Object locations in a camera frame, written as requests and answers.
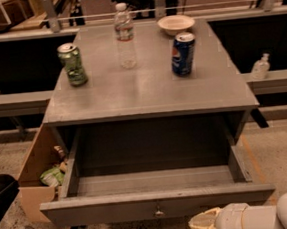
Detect clear plastic water bottle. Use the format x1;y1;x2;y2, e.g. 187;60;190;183
113;3;137;69

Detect grey cabinet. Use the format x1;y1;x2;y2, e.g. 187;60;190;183
35;11;263;163

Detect hand sanitizer pump bottle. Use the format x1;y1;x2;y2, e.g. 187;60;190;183
251;53;270;80

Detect cardboard box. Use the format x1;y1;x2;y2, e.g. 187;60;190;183
18;124;68;223

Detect green snack bag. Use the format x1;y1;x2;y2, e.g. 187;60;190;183
40;167;65;188

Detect grey top drawer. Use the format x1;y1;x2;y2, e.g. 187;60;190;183
40;114;274;226

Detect blue Pepsi can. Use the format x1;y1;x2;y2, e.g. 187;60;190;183
171;32;195;76

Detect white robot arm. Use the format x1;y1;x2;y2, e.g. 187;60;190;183
188;193;287;229

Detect green soda can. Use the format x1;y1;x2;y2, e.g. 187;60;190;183
57;43;88;87

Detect white paper bowl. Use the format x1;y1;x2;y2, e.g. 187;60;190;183
157;15;195;36

